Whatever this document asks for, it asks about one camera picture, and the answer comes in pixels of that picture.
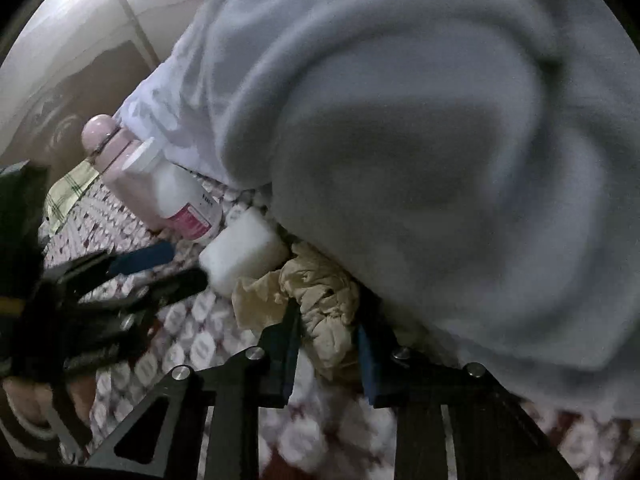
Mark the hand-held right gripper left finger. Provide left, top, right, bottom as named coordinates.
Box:
left=82, top=300, right=303, bottom=480

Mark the brown wooden headboard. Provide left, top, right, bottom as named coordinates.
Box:
left=0, top=35, right=161, bottom=171

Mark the beige cloth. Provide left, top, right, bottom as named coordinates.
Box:
left=231, top=242, right=363, bottom=381

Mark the white foam block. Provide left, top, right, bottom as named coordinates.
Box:
left=199, top=207, right=292, bottom=297

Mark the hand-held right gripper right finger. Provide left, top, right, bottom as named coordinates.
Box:
left=356, top=322, right=583, bottom=480

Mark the person's left hand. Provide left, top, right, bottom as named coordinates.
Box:
left=0, top=376, right=98, bottom=432

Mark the white pill bottle pink label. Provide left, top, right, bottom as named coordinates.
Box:
left=121, top=137, right=223, bottom=247

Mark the green plaid bed sheet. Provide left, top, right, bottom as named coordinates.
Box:
left=42, top=160, right=101, bottom=233

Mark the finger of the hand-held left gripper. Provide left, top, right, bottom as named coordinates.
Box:
left=65, top=266, right=210, bottom=333
left=50, top=240, right=176, bottom=301

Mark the grey maroon patterned fleece blanket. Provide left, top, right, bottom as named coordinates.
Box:
left=37, top=170, right=640, bottom=480

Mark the light grey-blue duvet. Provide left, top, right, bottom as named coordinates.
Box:
left=115, top=0, right=640, bottom=421

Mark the pink thermos bottle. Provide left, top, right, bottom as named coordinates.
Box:
left=81, top=114, right=166, bottom=233

